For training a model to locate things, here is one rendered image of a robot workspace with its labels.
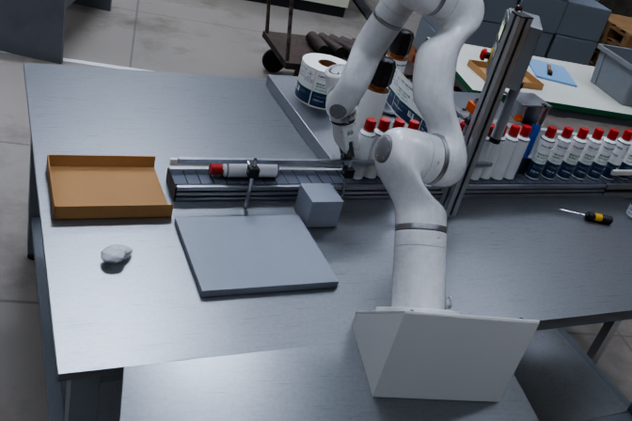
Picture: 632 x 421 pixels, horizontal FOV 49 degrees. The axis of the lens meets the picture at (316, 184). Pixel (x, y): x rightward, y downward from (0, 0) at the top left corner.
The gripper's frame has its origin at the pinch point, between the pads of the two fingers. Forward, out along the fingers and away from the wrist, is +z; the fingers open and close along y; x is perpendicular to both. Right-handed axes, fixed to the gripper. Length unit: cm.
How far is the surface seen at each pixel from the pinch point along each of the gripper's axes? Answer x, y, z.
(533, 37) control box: -52, -17, -35
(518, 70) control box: -48, -17, -25
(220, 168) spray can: 39.1, -1.1, -11.2
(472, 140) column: -34.5, -16.5, -5.3
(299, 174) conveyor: 15.3, 1.4, 1.1
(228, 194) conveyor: 39.2, -5.2, -4.5
